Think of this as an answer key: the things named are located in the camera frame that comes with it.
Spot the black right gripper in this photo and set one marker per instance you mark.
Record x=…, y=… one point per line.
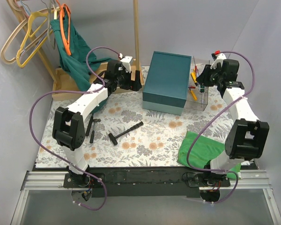
x=204, y=78

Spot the green cloth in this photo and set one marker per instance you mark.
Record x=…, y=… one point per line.
x=204, y=150

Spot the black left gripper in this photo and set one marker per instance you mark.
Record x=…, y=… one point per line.
x=136, y=80

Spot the wooden rack pole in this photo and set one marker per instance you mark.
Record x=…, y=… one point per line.
x=136, y=33

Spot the black rubber mallet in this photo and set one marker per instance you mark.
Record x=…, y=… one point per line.
x=113, y=138

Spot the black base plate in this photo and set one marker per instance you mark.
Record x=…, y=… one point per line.
x=145, y=181

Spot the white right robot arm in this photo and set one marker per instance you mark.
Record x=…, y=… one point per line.
x=247, y=137

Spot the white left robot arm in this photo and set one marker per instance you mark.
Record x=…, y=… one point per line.
x=68, y=127

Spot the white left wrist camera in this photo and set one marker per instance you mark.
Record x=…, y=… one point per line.
x=126, y=62

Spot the clear plastic container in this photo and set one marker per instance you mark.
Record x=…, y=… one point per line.
x=191, y=104

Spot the teal box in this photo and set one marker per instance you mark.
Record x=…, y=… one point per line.
x=166, y=84

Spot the blue handle screwdriver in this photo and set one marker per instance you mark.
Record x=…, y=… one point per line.
x=194, y=87

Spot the red clear handle screwdriver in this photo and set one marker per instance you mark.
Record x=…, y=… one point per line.
x=195, y=72

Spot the small claw hammer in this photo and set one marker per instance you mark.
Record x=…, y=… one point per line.
x=93, y=130

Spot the dark green garment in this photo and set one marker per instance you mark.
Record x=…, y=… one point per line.
x=75, y=64

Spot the wooden rack base tray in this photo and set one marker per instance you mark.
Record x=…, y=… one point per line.
x=67, y=83

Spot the orange handle screwdriver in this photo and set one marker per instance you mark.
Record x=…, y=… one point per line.
x=192, y=92

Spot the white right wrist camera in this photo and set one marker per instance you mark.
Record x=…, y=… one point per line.
x=218, y=57

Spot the green handle screwdriver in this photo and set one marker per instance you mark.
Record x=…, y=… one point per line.
x=202, y=90

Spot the aluminium frame rail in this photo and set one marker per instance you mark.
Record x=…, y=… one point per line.
x=44, y=180

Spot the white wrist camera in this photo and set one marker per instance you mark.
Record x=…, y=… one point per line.
x=126, y=62
x=218, y=57

